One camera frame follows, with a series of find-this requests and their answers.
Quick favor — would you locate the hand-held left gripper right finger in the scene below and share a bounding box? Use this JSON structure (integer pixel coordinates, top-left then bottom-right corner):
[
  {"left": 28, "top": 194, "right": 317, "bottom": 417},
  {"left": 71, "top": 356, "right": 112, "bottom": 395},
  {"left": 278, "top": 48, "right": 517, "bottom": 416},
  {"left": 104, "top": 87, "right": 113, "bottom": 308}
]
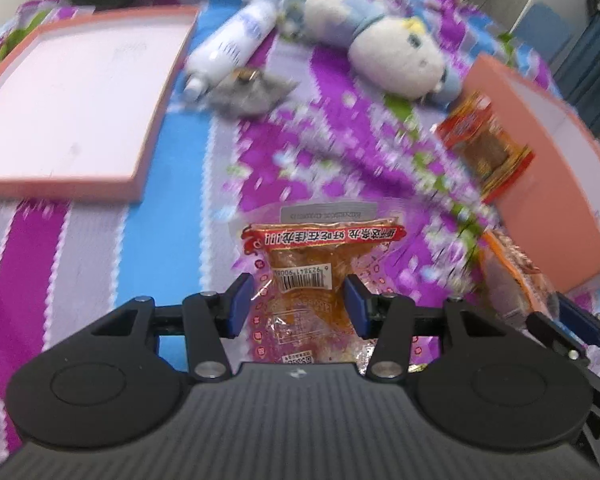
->
[{"left": 343, "top": 275, "right": 516, "bottom": 380}]

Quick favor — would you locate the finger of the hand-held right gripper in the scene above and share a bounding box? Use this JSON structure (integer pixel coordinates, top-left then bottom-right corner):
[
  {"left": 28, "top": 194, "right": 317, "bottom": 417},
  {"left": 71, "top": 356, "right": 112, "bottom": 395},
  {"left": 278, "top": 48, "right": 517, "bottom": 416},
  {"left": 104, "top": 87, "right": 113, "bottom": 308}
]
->
[
  {"left": 556, "top": 291, "right": 600, "bottom": 356},
  {"left": 526, "top": 311, "right": 590, "bottom": 362}
]

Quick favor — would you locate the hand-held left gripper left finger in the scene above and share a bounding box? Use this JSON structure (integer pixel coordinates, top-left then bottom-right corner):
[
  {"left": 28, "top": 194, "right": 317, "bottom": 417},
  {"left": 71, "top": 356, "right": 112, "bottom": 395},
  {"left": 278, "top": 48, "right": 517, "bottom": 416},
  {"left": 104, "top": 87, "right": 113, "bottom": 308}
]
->
[{"left": 90, "top": 272, "right": 255, "bottom": 380}]

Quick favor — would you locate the orange-edged snack packet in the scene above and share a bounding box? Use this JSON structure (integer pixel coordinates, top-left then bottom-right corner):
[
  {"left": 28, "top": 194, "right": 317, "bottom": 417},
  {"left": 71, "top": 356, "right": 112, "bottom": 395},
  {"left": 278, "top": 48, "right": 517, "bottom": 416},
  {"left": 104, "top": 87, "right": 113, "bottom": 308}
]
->
[{"left": 479, "top": 229, "right": 562, "bottom": 332}]

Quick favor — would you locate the clear orange snack packet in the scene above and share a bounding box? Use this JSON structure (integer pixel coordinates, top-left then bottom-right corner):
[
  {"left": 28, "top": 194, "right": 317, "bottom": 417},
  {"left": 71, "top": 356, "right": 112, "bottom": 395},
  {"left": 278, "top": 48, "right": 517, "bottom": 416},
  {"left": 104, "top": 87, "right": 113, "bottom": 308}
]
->
[{"left": 232, "top": 202, "right": 422, "bottom": 367}]

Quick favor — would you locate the pink cardboard box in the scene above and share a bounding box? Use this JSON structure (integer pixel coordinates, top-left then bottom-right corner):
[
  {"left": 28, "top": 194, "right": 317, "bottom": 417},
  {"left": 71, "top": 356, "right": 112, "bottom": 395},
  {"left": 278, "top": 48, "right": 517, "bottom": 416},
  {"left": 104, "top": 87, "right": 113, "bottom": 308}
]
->
[{"left": 461, "top": 54, "right": 600, "bottom": 294}]

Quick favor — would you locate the red and yellow snack packet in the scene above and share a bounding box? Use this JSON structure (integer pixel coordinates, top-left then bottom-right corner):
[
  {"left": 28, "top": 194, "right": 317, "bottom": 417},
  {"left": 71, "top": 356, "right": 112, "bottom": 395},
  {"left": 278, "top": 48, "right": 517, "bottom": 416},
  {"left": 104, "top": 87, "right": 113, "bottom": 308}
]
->
[{"left": 434, "top": 90, "right": 537, "bottom": 204}]

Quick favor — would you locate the silver snack packet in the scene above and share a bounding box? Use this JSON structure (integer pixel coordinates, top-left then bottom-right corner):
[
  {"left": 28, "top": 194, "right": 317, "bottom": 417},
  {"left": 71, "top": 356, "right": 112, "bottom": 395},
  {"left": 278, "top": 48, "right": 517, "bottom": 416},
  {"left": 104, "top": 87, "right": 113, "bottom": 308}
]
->
[{"left": 204, "top": 66, "right": 299, "bottom": 119}]

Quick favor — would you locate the white and blue plush toy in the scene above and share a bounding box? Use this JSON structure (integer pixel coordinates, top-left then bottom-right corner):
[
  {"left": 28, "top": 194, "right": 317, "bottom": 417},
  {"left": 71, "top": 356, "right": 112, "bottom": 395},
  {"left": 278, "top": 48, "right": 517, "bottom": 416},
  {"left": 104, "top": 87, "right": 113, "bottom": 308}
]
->
[{"left": 301, "top": 0, "right": 464, "bottom": 107}]

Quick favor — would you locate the blue hanging cloth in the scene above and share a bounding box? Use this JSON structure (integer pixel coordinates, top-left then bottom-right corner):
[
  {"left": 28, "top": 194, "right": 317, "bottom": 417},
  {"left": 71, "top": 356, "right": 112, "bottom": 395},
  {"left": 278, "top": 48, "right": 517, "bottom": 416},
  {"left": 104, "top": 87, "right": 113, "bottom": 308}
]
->
[{"left": 555, "top": 10, "right": 600, "bottom": 137}]

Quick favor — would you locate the white plastic bottle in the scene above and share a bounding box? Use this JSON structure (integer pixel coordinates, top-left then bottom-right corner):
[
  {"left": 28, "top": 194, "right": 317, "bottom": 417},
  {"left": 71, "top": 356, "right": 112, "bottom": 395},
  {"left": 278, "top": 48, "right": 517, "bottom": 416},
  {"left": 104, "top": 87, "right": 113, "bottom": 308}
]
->
[{"left": 182, "top": 0, "right": 277, "bottom": 102}]

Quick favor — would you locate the pink box lid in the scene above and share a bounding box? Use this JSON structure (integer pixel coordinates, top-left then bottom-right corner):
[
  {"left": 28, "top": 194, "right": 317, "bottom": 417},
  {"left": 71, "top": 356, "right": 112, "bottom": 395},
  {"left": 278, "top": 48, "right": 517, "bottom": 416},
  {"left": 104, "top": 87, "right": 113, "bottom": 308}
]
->
[{"left": 0, "top": 4, "right": 202, "bottom": 204}]

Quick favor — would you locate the blue chair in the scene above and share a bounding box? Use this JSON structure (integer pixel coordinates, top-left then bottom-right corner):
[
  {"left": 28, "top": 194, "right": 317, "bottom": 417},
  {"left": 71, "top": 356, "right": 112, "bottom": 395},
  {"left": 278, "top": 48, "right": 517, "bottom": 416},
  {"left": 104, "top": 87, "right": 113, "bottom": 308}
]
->
[{"left": 509, "top": 2, "right": 582, "bottom": 57}]

